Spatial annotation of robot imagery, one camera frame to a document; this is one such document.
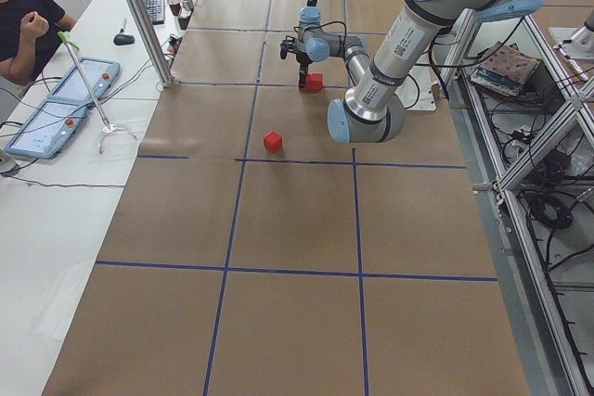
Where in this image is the red block picked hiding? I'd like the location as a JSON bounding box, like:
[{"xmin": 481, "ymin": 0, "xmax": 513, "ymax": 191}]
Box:
[{"xmin": 307, "ymin": 73, "xmax": 324, "ymax": 92}]

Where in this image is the metal cup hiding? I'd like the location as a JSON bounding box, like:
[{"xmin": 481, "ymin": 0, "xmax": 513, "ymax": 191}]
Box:
[{"xmin": 180, "ymin": 0, "xmax": 194, "ymax": 13}]

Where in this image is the black keyboard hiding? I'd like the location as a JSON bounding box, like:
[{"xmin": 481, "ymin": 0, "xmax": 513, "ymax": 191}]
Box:
[{"xmin": 142, "ymin": 0, "xmax": 165, "ymax": 25}]

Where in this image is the black computer mouse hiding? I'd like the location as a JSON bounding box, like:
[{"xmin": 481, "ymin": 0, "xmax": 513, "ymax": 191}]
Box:
[{"xmin": 113, "ymin": 33, "xmax": 136, "ymax": 46}]

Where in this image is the teach pendant far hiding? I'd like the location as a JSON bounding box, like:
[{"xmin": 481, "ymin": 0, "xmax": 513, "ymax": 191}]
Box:
[{"xmin": 47, "ymin": 57, "xmax": 121, "ymax": 105}]

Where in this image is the teach pendant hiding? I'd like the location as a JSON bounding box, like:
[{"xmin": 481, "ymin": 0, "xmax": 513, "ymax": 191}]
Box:
[
  {"xmin": 5, "ymin": 100, "xmax": 88, "ymax": 160},
  {"xmin": 47, "ymin": 57, "xmax": 121, "ymax": 105}
]

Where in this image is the reacher grabber stick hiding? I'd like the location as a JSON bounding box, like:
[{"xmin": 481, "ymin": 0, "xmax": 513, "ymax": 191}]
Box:
[{"xmin": 58, "ymin": 32, "xmax": 137, "ymax": 154}]

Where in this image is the teach pendant near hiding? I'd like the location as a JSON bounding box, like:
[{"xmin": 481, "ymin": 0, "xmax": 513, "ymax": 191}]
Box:
[{"xmin": 5, "ymin": 100, "xmax": 88, "ymax": 160}]

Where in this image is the person in black shirt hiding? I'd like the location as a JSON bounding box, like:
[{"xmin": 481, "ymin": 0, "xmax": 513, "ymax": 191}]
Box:
[{"xmin": 1, "ymin": 0, "xmax": 76, "ymax": 85}]

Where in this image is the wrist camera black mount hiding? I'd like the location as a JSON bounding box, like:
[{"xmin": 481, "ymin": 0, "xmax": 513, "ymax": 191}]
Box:
[{"xmin": 280, "ymin": 35, "xmax": 297, "ymax": 60}]

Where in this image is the white central pedestal column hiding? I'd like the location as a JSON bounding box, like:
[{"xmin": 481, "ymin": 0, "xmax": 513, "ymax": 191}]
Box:
[{"xmin": 396, "ymin": 61, "xmax": 437, "ymax": 112}]

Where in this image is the aluminium frame post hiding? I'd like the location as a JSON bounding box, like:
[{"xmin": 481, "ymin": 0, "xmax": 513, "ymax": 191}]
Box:
[{"xmin": 126, "ymin": 0, "xmax": 174, "ymax": 87}]

